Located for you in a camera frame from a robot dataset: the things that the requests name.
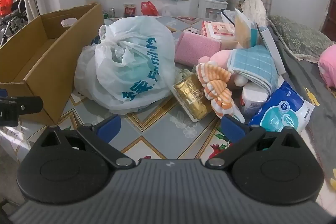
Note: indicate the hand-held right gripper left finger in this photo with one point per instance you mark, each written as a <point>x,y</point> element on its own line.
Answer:
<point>109,124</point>

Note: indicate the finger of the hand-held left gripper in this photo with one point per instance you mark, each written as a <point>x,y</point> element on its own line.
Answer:
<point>26,105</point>
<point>3,91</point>

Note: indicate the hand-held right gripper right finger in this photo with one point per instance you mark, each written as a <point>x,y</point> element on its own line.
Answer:
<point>233,125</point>

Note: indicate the white tissue pack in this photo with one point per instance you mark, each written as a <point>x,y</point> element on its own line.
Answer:
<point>253,102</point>

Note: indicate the brown cardboard box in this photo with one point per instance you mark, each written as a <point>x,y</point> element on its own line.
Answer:
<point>34,66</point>

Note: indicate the blue white soft packet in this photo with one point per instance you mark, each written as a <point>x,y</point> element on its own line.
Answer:
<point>278,113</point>

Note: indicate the orange striped socks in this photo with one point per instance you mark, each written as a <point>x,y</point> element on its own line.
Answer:
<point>215,75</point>

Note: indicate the blue face mask pack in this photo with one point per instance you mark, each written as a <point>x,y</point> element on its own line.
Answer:
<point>254,61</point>

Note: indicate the pink plush toy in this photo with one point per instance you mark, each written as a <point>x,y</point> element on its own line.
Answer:
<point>219,58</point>

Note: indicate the green floral cloth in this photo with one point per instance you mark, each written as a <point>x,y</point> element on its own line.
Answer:
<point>185,73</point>

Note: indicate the pink towel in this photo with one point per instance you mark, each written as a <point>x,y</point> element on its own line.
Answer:
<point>194,48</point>

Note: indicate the yellowish clear packet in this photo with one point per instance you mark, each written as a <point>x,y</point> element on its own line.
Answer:
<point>244,29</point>

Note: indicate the gold tissue packet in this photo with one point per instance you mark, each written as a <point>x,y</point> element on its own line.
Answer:
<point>191,98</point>

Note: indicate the wheelchair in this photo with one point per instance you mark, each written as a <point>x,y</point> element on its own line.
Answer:
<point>14,24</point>

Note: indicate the white plastic bag blue print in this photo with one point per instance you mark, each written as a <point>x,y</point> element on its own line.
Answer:
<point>136,56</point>

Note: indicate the grey printed blanket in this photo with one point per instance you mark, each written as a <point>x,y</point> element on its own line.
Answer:
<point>315,98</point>

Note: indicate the white flat box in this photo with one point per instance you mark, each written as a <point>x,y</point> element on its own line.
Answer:
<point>273,48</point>

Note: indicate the red shopping bag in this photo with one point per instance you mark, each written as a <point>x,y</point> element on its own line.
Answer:
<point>5,3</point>

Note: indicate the red white tissue packet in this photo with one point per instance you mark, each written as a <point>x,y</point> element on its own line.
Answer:
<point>218,29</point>

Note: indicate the green bottles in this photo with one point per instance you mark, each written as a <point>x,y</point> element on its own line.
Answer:
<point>109,14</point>

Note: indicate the blue striped cloth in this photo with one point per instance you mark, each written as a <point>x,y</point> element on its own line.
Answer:
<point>228,15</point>

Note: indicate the green floral pillow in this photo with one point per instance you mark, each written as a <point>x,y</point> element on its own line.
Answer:
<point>302,37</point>

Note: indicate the pink cushion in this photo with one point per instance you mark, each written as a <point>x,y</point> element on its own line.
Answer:
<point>328,66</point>

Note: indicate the red white canister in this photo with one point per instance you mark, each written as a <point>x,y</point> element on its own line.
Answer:
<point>130,10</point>

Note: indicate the white water dispenser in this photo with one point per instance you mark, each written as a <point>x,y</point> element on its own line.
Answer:
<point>210,7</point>

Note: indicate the red plastic bag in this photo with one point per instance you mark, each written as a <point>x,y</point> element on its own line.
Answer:
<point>149,8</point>

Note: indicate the white lace cloth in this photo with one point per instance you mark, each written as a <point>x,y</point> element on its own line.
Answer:
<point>254,3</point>

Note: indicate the thin white plastic bag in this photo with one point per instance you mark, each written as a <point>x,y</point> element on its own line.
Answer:
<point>166,10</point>

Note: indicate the dark red door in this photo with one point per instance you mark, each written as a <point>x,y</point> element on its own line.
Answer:
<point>330,22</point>

